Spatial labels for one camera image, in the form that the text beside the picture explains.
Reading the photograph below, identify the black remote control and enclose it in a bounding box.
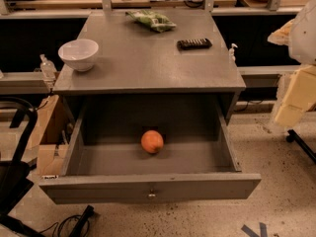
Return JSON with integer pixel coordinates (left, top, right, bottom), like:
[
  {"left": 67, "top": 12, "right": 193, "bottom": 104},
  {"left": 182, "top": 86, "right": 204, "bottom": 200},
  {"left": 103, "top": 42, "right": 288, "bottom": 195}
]
[{"left": 177, "top": 39, "right": 212, "bottom": 50}]

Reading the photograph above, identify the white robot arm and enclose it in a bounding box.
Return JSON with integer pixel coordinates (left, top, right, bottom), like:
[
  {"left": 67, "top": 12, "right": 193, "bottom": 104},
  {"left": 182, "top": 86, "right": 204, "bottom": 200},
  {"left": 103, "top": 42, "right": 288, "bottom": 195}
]
[{"left": 268, "top": 0, "right": 316, "bottom": 127}]

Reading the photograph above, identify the grey open top drawer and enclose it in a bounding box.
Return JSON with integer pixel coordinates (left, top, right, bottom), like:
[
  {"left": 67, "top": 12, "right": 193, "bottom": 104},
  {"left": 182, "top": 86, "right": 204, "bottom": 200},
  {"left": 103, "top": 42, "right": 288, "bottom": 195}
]
[{"left": 39, "top": 97, "right": 261, "bottom": 203}]

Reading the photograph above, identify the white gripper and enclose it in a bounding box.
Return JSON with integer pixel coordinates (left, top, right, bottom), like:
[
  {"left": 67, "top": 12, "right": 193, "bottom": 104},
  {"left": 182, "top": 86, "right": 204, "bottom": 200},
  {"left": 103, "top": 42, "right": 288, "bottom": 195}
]
[{"left": 275, "top": 65, "right": 316, "bottom": 127}]

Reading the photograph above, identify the white ceramic bowl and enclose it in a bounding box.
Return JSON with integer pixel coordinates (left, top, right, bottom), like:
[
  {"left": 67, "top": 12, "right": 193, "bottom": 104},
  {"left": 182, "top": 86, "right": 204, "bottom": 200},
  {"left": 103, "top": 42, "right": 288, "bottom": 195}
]
[{"left": 58, "top": 39, "right": 99, "bottom": 72}]

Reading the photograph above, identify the clear plastic bottle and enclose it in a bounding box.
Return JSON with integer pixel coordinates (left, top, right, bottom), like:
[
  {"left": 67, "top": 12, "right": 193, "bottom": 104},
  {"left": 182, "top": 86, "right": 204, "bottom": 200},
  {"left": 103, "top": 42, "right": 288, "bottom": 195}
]
[{"left": 39, "top": 54, "right": 57, "bottom": 81}]

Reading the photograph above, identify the orange fruit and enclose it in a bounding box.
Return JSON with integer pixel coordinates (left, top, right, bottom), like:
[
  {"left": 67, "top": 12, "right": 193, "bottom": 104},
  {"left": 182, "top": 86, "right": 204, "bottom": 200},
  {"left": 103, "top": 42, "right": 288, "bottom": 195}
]
[{"left": 141, "top": 130, "right": 164, "bottom": 154}]

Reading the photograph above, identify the green snack bag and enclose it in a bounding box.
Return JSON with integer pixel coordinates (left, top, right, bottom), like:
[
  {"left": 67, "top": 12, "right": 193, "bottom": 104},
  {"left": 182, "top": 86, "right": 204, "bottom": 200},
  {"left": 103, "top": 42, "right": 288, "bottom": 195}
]
[{"left": 126, "top": 10, "right": 177, "bottom": 33}]

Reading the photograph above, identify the white pump dispenser bottle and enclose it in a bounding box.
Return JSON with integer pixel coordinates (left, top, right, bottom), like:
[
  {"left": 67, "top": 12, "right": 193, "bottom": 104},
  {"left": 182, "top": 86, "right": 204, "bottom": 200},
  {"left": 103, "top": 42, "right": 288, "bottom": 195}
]
[{"left": 228, "top": 43, "right": 238, "bottom": 62}]

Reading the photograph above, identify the black floor cable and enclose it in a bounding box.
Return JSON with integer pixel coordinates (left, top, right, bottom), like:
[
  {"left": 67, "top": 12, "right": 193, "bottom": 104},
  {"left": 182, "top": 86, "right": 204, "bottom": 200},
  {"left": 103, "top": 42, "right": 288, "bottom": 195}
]
[{"left": 39, "top": 204, "right": 97, "bottom": 237}]

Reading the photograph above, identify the black chair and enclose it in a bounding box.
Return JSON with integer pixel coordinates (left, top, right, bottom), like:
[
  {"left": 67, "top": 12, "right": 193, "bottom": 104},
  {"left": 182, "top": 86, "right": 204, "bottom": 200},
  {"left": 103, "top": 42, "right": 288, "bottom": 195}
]
[{"left": 0, "top": 97, "right": 43, "bottom": 237}]

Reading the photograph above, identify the grey cabinet with counter top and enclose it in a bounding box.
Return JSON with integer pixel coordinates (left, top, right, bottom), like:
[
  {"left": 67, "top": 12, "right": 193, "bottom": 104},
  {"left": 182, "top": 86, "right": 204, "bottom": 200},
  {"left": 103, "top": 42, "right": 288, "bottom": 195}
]
[{"left": 53, "top": 9, "right": 245, "bottom": 119}]

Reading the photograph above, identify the brown cardboard box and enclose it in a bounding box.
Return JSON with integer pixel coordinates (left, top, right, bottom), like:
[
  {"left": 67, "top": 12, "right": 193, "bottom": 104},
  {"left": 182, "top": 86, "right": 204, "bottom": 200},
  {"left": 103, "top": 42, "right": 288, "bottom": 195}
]
[{"left": 26, "top": 95, "right": 68, "bottom": 176}]

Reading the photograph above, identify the blue tape cross mark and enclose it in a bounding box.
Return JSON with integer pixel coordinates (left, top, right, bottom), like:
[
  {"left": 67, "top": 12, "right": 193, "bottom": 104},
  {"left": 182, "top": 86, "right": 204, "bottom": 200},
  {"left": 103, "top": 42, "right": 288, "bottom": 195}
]
[{"left": 240, "top": 221, "right": 269, "bottom": 237}]

